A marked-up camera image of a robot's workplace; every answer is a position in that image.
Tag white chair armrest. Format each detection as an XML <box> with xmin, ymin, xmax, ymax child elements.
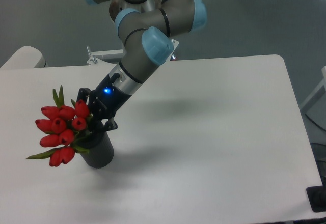
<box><xmin>1</xmin><ymin>46</ymin><xmax>49</xmax><ymax>70</ymax></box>

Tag red tulip bouquet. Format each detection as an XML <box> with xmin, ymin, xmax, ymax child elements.
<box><xmin>27</xmin><ymin>86</ymin><xmax>94</xmax><ymax>167</ymax></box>

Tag black device at table edge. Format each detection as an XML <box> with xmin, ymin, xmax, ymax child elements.
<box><xmin>306</xmin><ymin>186</ymin><xmax>325</xmax><ymax>213</ymax></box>

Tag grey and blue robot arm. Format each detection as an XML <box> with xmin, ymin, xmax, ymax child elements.
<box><xmin>78</xmin><ymin>0</ymin><xmax>207</xmax><ymax>133</ymax></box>

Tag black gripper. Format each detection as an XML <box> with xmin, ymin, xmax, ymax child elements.
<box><xmin>76</xmin><ymin>73</ymin><xmax>131</xmax><ymax>133</ymax></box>

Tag dark grey ribbed vase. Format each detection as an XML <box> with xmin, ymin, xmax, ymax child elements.
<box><xmin>78</xmin><ymin>132</ymin><xmax>114</xmax><ymax>169</ymax></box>

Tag white furniture frame right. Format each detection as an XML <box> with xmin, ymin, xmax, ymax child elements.
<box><xmin>299</xmin><ymin>66</ymin><xmax>325</xmax><ymax>114</ymax></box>

